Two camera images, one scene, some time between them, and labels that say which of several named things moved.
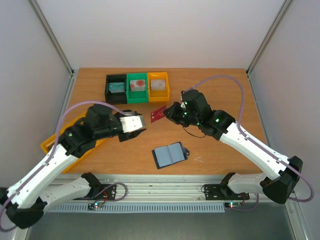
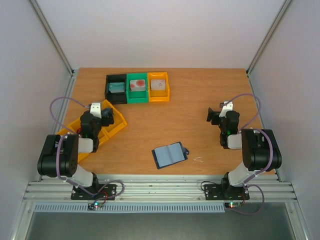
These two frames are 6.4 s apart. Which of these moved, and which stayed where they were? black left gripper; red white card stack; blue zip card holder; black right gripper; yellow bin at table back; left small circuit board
Moved: black left gripper; black right gripper
Stayed: blue zip card holder; left small circuit board; red white card stack; yellow bin at table back
